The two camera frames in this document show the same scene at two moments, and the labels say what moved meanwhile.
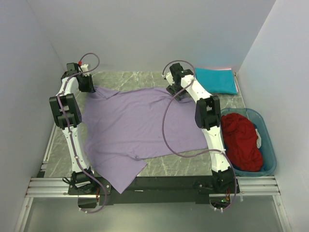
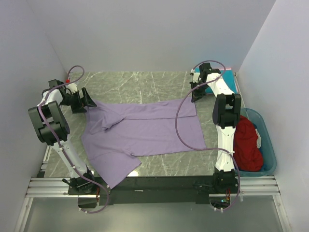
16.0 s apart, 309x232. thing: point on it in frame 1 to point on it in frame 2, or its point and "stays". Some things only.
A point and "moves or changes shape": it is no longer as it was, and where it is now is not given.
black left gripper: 90,88 to 78,108
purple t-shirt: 123,128 moves or changes shape
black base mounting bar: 158,190 stays
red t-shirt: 241,142 stays
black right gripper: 170,89 to 196,96
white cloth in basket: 259,140 stays
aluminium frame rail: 59,187 stays
